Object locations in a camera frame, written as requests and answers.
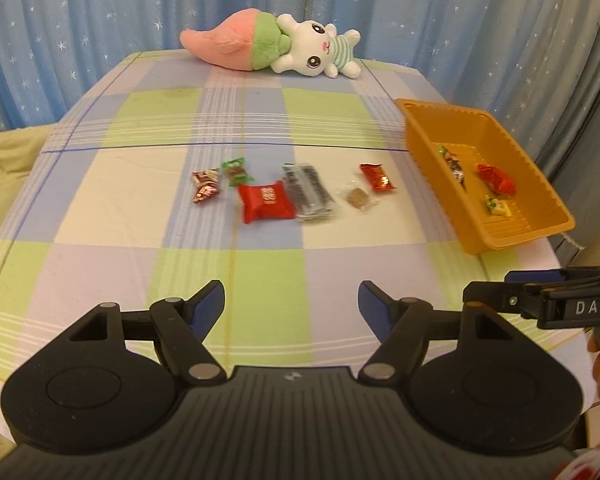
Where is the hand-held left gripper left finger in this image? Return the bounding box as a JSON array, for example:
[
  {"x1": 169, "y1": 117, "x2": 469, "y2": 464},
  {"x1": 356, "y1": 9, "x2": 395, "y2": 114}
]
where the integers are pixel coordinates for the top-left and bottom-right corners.
[{"x1": 69, "y1": 280, "x2": 227, "y2": 385}]

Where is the grey clear twin snack packet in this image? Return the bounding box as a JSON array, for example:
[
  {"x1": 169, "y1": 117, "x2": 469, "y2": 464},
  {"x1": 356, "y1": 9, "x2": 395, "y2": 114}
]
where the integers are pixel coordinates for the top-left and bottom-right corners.
[{"x1": 281, "y1": 161, "x2": 338, "y2": 224}]

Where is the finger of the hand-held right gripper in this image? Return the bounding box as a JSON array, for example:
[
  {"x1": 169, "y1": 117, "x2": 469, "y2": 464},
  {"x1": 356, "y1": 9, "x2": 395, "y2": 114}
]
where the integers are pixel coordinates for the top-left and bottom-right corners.
[
  {"x1": 505, "y1": 267, "x2": 600, "y2": 288},
  {"x1": 462, "y1": 281, "x2": 546, "y2": 320}
]

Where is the yellow green candy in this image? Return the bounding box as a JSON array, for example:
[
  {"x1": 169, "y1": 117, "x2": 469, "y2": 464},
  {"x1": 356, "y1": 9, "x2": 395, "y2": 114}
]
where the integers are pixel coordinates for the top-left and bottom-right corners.
[{"x1": 484, "y1": 194, "x2": 513, "y2": 218}]

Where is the red brown candy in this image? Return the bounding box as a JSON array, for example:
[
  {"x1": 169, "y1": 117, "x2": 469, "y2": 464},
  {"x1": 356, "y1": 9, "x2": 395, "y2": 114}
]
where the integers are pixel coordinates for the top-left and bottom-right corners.
[
  {"x1": 192, "y1": 184, "x2": 223, "y2": 206},
  {"x1": 191, "y1": 168, "x2": 222, "y2": 187}
]

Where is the blue star curtain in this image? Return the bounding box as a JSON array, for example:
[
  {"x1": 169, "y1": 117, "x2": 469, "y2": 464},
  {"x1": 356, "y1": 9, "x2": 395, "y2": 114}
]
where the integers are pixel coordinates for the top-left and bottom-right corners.
[{"x1": 0, "y1": 0, "x2": 600, "y2": 133}]

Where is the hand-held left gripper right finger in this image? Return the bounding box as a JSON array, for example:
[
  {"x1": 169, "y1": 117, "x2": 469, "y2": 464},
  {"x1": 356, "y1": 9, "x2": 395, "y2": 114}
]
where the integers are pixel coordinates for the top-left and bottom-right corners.
[{"x1": 357, "y1": 281, "x2": 516, "y2": 385}]

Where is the rabbit carrot plush toy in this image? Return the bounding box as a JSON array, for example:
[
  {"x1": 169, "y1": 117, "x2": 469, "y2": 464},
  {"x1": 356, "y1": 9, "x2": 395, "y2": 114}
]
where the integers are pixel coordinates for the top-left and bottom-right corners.
[{"x1": 180, "y1": 9, "x2": 362, "y2": 80}]

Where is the shiny red wrapped candy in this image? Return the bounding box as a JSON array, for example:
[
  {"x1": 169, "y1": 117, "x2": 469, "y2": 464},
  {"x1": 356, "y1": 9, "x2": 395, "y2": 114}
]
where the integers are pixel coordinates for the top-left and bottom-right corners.
[{"x1": 358, "y1": 162, "x2": 397, "y2": 193}]

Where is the long dark green snack packet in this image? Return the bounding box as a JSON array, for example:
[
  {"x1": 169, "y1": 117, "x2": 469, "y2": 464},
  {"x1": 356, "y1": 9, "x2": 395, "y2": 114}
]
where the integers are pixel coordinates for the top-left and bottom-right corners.
[{"x1": 437, "y1": 145, "x2": 470, "y2": 192}]

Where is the red white printed clothing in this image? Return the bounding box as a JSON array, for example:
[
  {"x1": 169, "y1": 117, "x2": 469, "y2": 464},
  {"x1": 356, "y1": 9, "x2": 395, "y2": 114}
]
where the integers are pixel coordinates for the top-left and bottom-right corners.
[{"x1": 555, "y1": 440, "x2": 600, "y2": 480}]

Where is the orange plastic tray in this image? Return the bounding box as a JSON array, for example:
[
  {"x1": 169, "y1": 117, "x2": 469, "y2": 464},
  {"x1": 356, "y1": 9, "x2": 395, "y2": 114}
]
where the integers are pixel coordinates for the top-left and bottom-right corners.
[{"x1": 394, "y1": 98, "x2": 577, "y2": 256}]

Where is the plaid tablecloth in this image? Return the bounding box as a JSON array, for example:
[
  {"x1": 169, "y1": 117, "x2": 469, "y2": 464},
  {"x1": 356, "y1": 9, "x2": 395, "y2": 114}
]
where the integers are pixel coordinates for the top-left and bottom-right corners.
[{"x1": 0, "y1": 50, "x2": 588, "y2": 441}]

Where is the large red candy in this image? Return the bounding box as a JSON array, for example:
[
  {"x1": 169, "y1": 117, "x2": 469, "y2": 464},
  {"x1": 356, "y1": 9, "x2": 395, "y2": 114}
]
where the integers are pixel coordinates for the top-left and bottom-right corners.
[{"x1": 476, "y1": 162, "x2": 517, "y2": 196}]

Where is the red square snack packet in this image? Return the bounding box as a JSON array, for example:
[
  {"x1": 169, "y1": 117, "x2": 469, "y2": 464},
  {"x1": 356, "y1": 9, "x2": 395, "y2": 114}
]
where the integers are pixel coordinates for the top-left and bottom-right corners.
[{"x1": 236, "y1": 180, "x2": 297, "y2": 225}]

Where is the light green cloth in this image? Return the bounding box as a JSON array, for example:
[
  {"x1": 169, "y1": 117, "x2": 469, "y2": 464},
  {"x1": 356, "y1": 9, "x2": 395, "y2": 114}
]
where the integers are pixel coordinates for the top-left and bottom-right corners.
[{"x1": 0, "y1": 117, "x2": 58, "y2": 271}]

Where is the brown candy in clear wrapper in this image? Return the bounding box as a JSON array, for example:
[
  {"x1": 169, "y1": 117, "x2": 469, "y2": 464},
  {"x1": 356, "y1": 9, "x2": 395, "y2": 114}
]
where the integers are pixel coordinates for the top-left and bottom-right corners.
[{"x1": 341, "y1": 178, "x2": 379, "y2": 212}]

